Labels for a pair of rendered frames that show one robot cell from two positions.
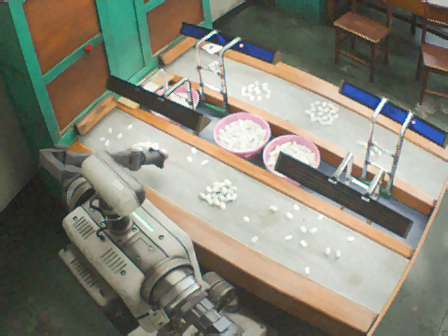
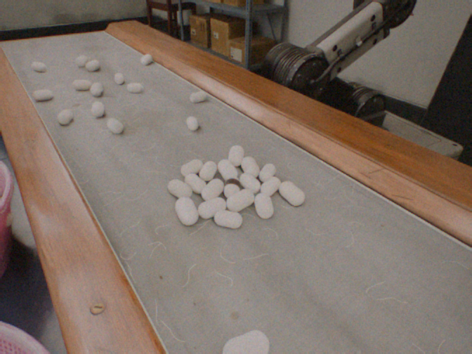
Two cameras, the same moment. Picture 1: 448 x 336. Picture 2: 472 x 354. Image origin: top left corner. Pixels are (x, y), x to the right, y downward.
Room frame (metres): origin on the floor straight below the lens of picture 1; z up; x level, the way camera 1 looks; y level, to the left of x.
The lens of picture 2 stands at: (1.65, 0.09, 0.99)
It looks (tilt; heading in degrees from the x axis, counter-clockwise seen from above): 37 degrees down; 190
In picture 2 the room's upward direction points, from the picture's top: 1 degrees clockwise
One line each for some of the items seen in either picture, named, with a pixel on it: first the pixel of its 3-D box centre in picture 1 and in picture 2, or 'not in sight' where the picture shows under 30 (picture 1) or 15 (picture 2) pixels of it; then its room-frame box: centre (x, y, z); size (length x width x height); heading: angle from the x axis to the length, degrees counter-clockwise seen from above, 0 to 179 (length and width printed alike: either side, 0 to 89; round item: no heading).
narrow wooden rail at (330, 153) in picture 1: (289, 134); not in sight; (1.71, -0.34, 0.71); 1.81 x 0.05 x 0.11; 48
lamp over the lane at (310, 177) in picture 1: (348, 193); not in sight; (1.02, -0.43, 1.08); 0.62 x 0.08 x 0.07; 48
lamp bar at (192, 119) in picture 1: (150, 97); not in sight; (1.68, 0.28, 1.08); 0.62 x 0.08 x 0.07; 48
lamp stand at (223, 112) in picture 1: (221, 72); not in sight; (2.03, -0.04, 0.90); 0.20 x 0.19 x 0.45; 48
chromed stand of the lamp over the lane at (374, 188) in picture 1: (352, 208); not in sight; (1.08, -0.49, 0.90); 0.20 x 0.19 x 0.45; 48
